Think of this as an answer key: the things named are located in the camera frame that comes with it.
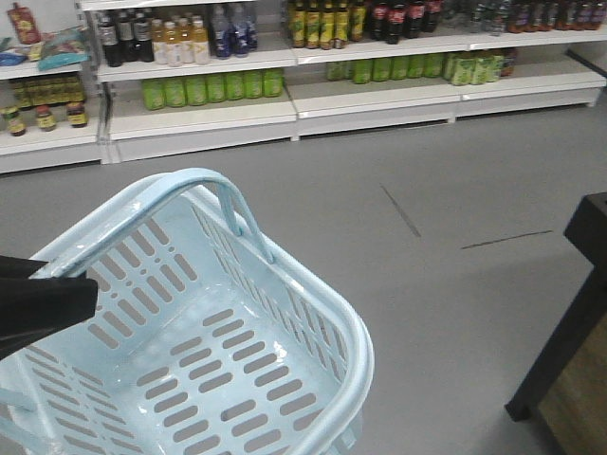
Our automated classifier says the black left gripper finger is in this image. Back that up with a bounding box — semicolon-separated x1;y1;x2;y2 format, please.
1;277;99;358

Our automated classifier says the light blue plastic basket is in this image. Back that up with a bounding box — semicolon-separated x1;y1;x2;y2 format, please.
1;169;374;454

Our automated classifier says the black wooden produce display stand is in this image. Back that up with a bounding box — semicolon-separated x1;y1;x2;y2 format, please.
505;192;606;454

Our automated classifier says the white store shelving unit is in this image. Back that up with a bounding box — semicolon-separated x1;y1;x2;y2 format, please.
1;1;606;173

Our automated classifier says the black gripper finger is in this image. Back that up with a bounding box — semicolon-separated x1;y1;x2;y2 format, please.
0;256;46;279

